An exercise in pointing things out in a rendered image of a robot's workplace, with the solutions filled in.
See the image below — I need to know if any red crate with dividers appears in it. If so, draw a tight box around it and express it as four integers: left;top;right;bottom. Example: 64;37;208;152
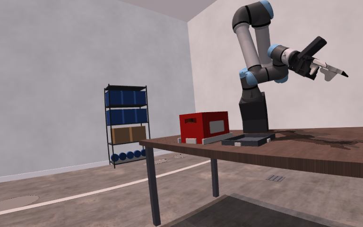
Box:
179;112;229;144

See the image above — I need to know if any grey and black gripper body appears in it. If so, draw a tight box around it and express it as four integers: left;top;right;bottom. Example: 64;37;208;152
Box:
287;51;320;80

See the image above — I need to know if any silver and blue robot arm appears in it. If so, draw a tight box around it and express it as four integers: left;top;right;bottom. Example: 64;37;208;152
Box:
232;0;327;102

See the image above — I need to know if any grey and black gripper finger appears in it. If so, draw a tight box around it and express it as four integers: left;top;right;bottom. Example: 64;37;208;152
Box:
320;65;348;81
304;56;327;75

